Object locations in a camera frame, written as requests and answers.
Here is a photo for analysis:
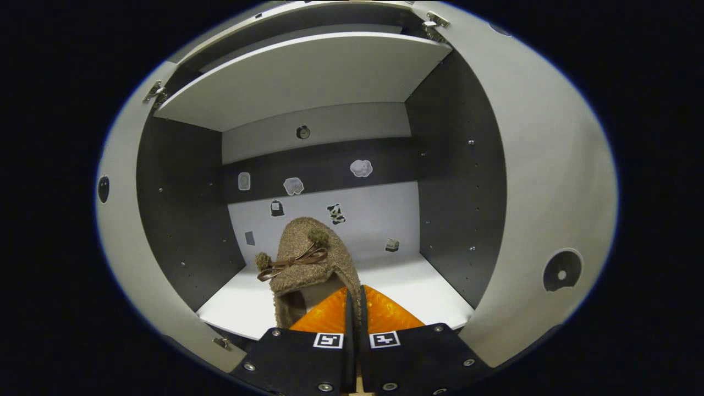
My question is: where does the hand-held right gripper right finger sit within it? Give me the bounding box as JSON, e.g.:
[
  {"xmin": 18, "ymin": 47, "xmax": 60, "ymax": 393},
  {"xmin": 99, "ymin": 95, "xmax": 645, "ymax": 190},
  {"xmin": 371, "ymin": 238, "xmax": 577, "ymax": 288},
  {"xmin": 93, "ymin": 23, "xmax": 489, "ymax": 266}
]
[{"xmin": 357, "ymin": 284, "xmax": 493, "ymax": 394}]

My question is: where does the white cabinet door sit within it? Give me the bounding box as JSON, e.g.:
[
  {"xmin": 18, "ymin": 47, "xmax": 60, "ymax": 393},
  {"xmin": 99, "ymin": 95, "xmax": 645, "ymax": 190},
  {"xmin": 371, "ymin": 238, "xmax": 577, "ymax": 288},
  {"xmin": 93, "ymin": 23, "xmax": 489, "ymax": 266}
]
[
  {"xmin": 410, "ymin": 1, "xmax": 619, "ymax": 369},
  {"xmin": 95, "ymin": 60, "xmax": 248, "ymax": 375}
]

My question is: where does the white shoe cabinet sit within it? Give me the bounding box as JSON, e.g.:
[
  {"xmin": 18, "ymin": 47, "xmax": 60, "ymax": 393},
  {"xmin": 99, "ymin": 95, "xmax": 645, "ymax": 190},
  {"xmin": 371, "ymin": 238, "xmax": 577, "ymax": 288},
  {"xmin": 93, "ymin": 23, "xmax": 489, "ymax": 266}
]
[{"xmin": 135, "ymin": 3, "xmax": 509, "ymax": 342}]

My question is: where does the brown fuzzy shoe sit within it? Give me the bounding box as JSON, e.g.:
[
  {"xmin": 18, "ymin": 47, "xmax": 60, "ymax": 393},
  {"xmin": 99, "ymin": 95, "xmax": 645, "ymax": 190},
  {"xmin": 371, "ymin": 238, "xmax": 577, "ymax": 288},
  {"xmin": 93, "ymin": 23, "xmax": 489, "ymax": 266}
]
[{"xmin": 255, "ymin": 216, "xmax": 364, "ymax": 331}]

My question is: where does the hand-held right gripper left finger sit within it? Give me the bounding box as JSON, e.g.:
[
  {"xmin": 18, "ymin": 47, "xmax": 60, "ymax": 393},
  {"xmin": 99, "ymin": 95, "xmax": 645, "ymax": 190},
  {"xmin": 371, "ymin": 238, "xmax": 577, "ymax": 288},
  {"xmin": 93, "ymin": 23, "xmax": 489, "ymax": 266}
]
[{"xmin": 228, "ymin": 286, "xmax": 355, "ymax": 394}]

